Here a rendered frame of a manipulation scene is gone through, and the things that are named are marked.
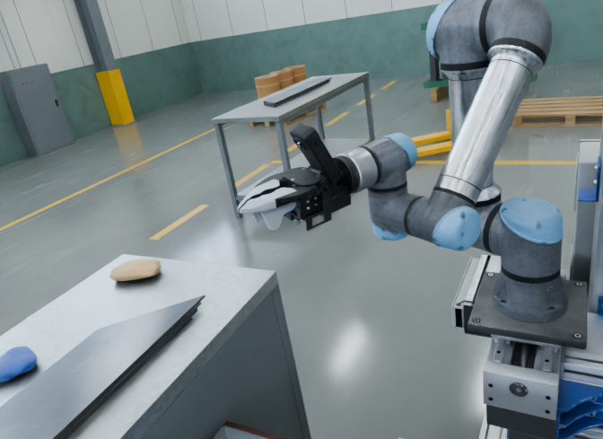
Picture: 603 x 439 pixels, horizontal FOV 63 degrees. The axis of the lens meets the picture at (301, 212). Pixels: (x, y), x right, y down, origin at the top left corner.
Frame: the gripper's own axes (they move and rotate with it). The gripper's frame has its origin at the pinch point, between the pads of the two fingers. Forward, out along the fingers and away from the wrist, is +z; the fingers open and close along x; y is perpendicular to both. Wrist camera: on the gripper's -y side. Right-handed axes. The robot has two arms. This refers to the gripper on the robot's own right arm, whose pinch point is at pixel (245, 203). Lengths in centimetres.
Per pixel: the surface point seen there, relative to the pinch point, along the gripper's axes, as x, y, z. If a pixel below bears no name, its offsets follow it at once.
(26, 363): 47, 45, 38
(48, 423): 22, 42, 37
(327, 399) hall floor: 69, 157, -62
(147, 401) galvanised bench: 16, 43, 20
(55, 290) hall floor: 310, 189, 18
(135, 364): 27, 43, 19
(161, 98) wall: 1079, 273, -372
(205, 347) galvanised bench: 23, 44, 4
